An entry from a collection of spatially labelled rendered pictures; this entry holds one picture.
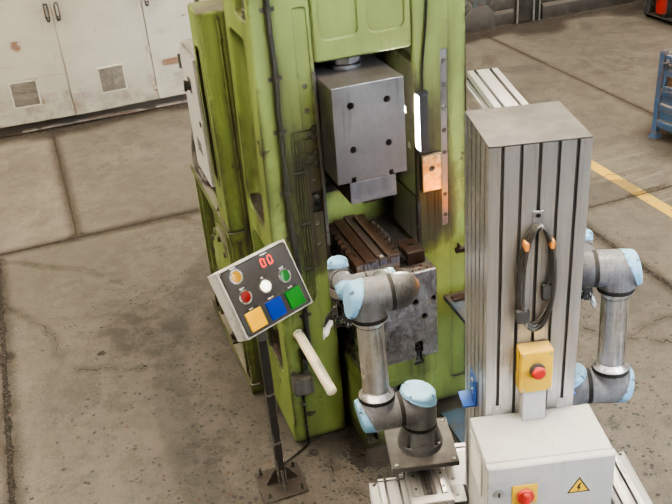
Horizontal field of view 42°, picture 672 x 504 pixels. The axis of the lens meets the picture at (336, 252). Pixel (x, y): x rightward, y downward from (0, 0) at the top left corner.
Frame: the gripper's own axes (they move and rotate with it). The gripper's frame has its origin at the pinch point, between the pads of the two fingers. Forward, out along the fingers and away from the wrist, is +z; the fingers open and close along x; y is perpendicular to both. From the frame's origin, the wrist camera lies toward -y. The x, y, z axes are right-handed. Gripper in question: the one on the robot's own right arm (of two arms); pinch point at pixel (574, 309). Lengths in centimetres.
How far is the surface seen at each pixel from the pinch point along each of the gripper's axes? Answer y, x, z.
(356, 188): -44, -77, -40
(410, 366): -43, -58, 51
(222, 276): -12, -132, -25
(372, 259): -46, -72, -6
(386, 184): -47, -64, -39
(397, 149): -48, -59, -53
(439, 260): -68, -39, 12
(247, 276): -17, -123, -21
